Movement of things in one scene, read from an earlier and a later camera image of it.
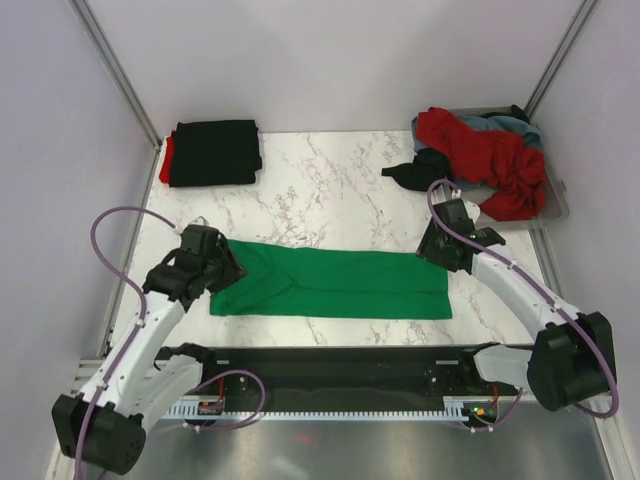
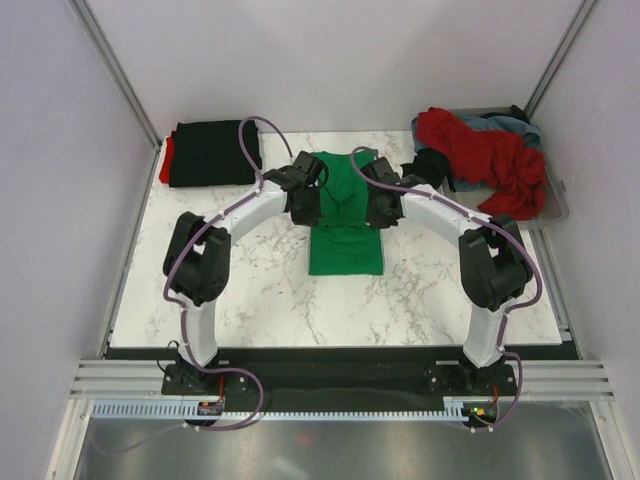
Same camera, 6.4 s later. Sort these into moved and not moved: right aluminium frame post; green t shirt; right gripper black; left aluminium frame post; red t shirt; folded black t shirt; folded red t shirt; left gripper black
Moved: left gripper black; green t shirt; right gripper black
Not moved: right aluminium frame post; folded red t shirt; red t shirt; left aluminium frame post; folded black t shirt
